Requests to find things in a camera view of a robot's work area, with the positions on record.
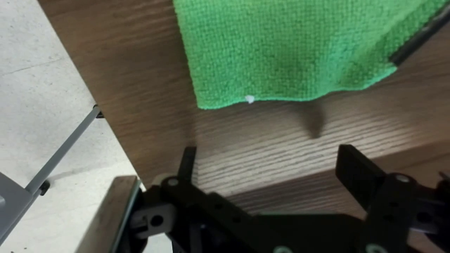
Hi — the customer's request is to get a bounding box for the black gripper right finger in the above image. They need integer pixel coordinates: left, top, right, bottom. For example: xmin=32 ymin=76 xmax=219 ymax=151
xmin=335 ymin=143 xmax=392 ymax=209

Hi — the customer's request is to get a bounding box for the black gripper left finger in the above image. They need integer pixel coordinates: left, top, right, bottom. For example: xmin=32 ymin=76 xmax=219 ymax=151
xmin=176 ymin=144 xmax=200 ymax=189

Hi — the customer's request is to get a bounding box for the green microfibre towel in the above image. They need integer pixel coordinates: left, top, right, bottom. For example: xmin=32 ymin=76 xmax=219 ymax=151
xmin=172 ymin=0 xmax=450 ymax=112

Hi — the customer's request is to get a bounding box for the metal table frame strut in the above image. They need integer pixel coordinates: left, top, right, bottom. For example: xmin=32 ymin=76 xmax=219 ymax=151
xmin=0 ymin=102 xmax=103 ymax=246

